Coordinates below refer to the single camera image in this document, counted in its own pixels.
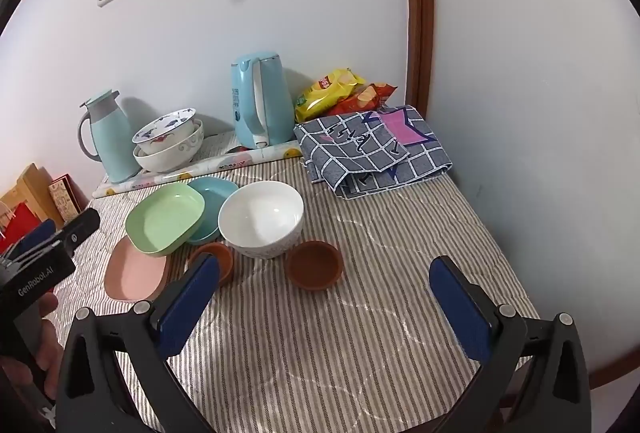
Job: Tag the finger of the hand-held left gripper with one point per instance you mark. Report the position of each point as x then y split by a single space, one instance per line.
35 238
82 225

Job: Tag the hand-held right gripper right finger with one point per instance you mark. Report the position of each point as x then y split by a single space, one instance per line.
460 313

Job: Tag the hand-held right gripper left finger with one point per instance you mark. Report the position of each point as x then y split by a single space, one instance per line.
187 308

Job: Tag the brown clay bowl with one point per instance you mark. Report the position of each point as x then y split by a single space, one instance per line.
222 263
315 265

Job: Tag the teal plastic plate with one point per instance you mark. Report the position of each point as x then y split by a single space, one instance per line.
215 193

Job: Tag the stacked white patterned bowls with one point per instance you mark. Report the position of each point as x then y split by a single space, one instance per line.
167 158

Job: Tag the person's left hand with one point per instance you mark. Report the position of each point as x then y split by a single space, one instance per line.
50 348

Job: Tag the patterned beige box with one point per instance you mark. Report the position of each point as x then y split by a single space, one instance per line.
65 200

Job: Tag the brown cardboard box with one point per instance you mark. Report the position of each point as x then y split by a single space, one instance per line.
30 190

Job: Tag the pink plastic plate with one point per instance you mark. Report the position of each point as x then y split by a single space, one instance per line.
132 275

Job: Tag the green plastic plate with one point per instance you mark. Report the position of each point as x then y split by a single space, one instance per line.
162 218

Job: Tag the light blue thermos jug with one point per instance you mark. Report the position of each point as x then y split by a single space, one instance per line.
112 143

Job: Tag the striped quilted cover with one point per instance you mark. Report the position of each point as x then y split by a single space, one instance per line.
380 263

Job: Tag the large white bowl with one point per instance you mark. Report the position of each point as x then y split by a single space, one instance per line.
260 215

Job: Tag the red and blue patterned bowl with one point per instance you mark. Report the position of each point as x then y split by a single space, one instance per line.
165 130

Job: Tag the fruit printed table sheet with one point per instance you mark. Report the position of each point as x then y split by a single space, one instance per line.
225 160

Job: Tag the grey checked folded cloth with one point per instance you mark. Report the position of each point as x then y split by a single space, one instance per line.
370 153

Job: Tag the light blue electric kettle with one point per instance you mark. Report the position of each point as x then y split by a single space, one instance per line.
265 108

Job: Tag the red chips bag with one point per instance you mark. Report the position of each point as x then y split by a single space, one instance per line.
367 98

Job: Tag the yellow chips bag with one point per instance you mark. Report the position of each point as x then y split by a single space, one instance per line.
325 95

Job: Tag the brown wooden door frame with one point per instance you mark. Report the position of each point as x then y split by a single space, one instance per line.
419 13

